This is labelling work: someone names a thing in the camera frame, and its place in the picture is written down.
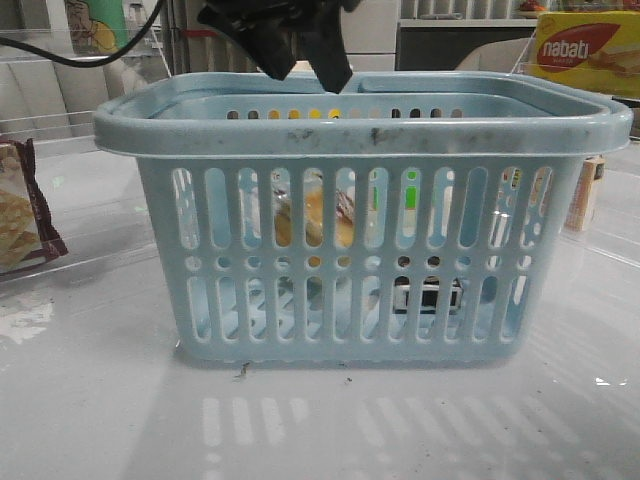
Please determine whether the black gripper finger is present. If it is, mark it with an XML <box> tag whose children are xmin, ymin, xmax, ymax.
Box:
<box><xmin>197</xmin><ymin>0</ymin><xmax>305</xmax><ymax>80</ymax></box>
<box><xmin>295</xmin><ymin>1</ymin><xmax>353</xmax><ymax>94</ymax></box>

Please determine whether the black tissue pack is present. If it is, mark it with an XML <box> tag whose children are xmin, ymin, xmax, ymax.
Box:
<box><xmin>392</xmin><ymin>276</ymin><xmax>464</xmax><ymax>314</ymax></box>

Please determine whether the light blue plastic basket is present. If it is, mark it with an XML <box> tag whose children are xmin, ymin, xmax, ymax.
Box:
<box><xmin>92</xmin><ymin>72</ymin><xmax>634</xmax><ymax>369</ymax></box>

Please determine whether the white cabinet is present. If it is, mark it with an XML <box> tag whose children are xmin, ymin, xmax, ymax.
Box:
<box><xmin>341</xmin><ymin>0</ymin><xmax>400</xmax><ymax>71</ymax></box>

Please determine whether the snack bag on top shelf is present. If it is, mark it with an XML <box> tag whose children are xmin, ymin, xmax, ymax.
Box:
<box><xmin>64</xmin><ymin>0</ymin><xmax>128</xmax><ymax>54</ymax></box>

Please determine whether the plate with fruit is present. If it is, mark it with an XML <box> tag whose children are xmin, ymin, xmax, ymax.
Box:
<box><xmin>517</xmin><ymin>0</ymin><xmax>547</xmax><ymax>14</ymax></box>

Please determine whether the left clear acrylic shelf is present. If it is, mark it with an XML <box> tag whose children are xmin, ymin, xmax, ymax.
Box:
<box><xmin>0</xmin><ymin>27</ymin><xmax>174</xmax><ymax>299</ymax></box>

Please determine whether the yellow nabati wafer box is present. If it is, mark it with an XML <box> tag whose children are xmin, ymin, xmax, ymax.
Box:
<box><xmin>524</xmin><ymin>11</ymin><xmax>639</xmax><ymax>99</ymax></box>

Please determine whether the beige snack box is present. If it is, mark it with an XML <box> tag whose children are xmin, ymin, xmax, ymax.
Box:
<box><xmin>564</xmin><ymin>155</ymin><xmax>606</xmax><ymax>232</ymax></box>

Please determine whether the brown wafer snack bag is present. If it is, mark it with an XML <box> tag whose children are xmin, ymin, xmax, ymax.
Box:
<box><xmin>1</xmin><ymin>140</ymin><xmax>68</xmax><ymax>277</ymax></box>

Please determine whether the black cable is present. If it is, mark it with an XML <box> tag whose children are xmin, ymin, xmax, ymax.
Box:
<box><xmin>0</xmin><ymin>0</ymin><xmax>169</xmax><ymax>67</ymax></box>

